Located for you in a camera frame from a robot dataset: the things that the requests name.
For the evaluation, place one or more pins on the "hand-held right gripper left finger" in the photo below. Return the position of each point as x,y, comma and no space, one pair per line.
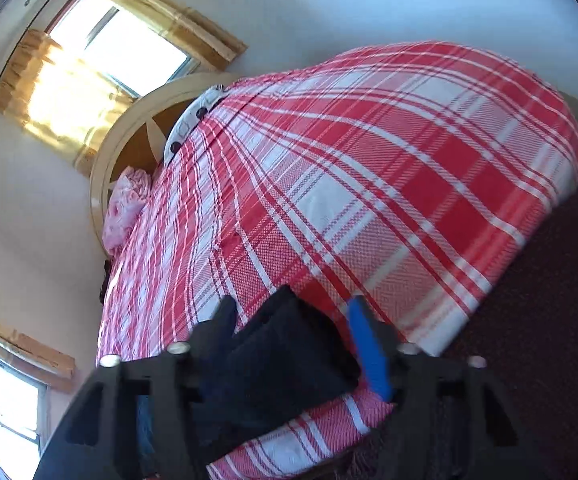
219,325

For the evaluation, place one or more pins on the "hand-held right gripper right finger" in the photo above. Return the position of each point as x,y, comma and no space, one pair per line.
371,355

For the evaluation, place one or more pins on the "black pants with rhinestones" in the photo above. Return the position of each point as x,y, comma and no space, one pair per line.
279,360

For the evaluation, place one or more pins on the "pink floral pillow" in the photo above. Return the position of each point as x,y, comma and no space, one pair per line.
124,205

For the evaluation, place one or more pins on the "red plaid bed sheet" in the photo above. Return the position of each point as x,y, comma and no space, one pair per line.
344,185

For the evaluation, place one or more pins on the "yellow patterned curtain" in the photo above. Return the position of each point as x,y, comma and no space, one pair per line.
54,105
39,355
189,25

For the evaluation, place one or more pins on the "white pillow with black dots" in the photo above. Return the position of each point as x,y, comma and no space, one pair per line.
184,127

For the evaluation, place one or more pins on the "cream wooden headboard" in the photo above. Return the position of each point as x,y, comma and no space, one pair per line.
119,145

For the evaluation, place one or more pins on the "window behind headboard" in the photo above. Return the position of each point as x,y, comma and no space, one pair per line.
119,45

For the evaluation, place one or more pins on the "white curtain rail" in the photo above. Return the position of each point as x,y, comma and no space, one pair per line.
19,15

